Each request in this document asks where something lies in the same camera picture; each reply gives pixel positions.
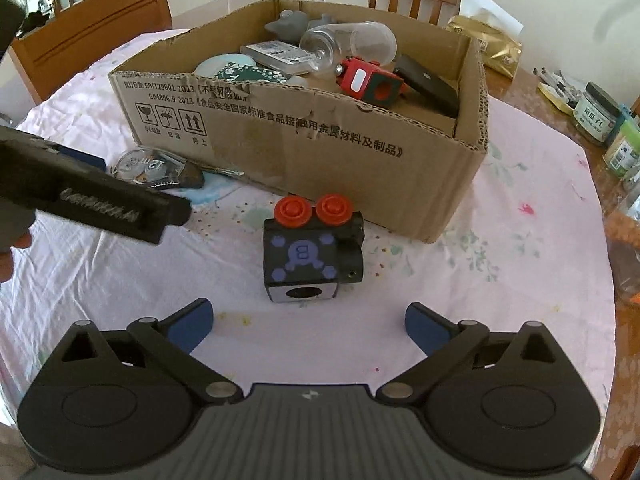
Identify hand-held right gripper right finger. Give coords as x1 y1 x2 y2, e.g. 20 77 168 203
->
377 302 572 404

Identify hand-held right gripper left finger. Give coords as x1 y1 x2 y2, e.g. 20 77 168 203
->
59 298 239 404

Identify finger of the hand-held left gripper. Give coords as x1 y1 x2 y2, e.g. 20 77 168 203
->
58 143 107 170

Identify clear bag of round discs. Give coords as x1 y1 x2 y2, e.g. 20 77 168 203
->
109 146 189 191

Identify black toy block red knobs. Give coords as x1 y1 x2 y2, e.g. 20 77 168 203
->
262 193 365 305

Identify cardboard box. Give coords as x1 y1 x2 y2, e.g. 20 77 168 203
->
107 0 490 245

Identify clear plastic container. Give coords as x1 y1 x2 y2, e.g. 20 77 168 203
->
299 21 399 77

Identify person's left hand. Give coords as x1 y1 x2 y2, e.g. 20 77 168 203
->
0 232 36 284

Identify dark flat stone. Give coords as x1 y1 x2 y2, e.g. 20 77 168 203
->
175 167 205 190

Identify pink floral tablecloth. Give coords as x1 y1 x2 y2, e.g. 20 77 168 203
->
0 27 619 480

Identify teal round dish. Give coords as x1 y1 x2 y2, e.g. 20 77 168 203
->
194 53 259 79

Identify dark green patterned packet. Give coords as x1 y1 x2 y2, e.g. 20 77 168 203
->
216 61 291 86

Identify small white packet box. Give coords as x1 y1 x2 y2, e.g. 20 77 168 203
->
240 41 321 74

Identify black flat device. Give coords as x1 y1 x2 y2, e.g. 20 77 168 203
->
392 54 461 119

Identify grey rubber toy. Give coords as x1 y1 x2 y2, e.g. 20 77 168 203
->
264 9 311 41

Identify red and green toy block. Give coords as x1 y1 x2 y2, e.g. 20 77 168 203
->
335 57 405 108

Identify yellow sticky note pad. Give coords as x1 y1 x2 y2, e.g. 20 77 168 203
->
537 82 576 114

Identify jar with green lid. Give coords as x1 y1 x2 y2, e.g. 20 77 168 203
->
602 119 640 177

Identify glass jar with dark lid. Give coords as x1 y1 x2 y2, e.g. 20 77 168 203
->
572 81 621 147

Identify bunch of pens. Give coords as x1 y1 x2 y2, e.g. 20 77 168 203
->
532 67 584 109

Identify gold tissue pack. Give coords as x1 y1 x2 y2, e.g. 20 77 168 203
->
446 0 525 80

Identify blue plastic object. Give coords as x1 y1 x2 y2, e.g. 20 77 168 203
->
615 104 640 133

